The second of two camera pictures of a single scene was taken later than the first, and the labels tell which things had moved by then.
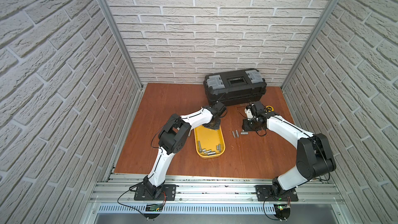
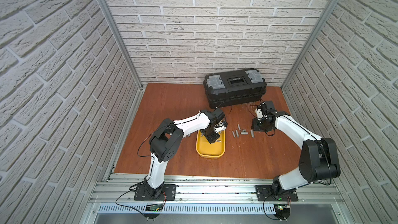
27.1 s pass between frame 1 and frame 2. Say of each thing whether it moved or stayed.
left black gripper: moved
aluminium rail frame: stayed
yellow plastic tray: stayed
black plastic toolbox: stayed
